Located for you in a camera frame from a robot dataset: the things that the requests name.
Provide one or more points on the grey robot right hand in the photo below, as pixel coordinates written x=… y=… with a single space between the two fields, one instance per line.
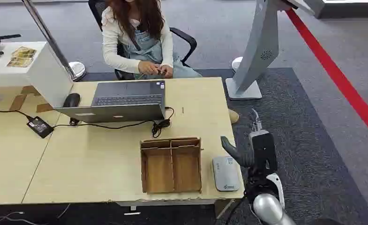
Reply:
x=262 y=149

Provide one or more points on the person's right hand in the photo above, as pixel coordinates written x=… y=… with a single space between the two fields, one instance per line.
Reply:
x=148 y=67

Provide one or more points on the person's left hand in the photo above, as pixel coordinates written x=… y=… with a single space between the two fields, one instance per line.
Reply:
x=167 y=71

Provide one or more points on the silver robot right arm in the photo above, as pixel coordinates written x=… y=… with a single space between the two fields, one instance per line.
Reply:
x=268 y=208

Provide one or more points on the person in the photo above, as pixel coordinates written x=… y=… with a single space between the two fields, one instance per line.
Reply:
x=140 y=37

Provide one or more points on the black office chair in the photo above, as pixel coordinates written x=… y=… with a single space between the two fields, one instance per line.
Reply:
x=187 y=39

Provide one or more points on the grey laptop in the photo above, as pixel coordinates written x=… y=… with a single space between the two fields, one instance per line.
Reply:
x=124 y=99

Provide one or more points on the person's beige shoe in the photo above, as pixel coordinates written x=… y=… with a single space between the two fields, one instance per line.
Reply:
x=233 y=116

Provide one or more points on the flat grey card reader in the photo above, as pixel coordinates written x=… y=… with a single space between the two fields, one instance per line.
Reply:
x=225 y=173

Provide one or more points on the small white round base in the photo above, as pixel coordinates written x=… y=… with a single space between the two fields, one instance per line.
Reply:
x=236 y=63

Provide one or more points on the round white pole base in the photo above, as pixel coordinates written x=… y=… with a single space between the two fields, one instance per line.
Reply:
x=77 y=70

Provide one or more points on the black computer mouse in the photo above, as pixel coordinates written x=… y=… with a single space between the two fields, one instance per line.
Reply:
x=71 y=100

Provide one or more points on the wooden compartment box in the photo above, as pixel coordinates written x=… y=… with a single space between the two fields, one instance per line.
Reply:
x=171 y=167

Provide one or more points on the grey kiosk stand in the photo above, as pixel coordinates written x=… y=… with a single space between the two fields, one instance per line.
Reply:
x=259 y=46

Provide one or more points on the silver slanted pole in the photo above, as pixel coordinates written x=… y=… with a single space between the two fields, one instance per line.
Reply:
x=48 y=38

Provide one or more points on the brown tape patch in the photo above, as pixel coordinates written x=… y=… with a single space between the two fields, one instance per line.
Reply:
x=30 y=90
x=17 y=102
x=44 y=107

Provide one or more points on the white box cabinet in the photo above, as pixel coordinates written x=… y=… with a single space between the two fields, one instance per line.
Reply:
x=31 y=73

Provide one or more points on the black power adapter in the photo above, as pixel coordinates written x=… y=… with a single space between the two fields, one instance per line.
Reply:
x=40 y=127

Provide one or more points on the stack of printed cards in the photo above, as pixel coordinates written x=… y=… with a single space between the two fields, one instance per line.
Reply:
x=21 y=57

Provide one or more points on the small white label tag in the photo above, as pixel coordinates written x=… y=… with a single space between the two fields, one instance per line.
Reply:
x=132 y=213

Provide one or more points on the grey raised platform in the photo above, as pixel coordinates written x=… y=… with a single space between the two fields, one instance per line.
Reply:
x=348 y=7

